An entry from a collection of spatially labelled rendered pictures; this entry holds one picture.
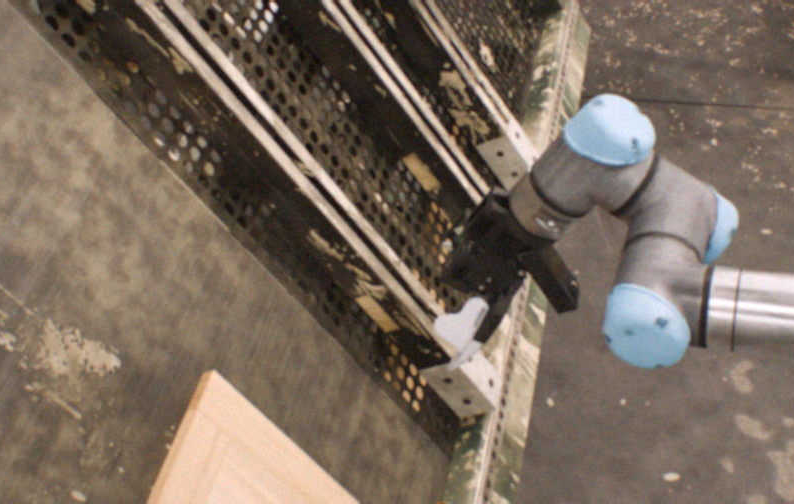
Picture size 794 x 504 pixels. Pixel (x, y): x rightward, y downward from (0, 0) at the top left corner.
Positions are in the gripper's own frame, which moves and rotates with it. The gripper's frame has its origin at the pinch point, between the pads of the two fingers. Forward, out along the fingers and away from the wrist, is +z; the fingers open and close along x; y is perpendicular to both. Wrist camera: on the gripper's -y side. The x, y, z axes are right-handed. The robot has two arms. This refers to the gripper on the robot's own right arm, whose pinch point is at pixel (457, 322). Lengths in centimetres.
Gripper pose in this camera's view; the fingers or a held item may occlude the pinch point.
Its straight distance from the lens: 122.5
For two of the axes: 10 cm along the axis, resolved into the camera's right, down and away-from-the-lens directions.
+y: -8.8, -3.8, -2.8
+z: -4.6, 5.7, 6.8
